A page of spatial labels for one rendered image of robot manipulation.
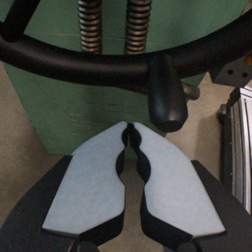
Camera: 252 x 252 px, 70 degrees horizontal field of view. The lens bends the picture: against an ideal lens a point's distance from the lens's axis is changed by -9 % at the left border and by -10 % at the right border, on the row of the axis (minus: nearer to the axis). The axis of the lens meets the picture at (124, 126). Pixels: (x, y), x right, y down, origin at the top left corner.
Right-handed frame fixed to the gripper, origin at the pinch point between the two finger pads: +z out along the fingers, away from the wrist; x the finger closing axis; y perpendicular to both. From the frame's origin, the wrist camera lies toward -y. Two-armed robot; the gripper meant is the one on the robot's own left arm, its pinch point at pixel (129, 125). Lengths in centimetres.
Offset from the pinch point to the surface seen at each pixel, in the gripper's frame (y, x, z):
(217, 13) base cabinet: -8.5, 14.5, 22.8
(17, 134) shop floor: 43, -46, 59
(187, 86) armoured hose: 3.4, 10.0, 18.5
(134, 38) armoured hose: -4.1, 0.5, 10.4
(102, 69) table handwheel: -2.2, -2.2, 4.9
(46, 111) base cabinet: 18.8, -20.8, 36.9
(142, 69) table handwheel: -2.4, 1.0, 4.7
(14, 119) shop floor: 39, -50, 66
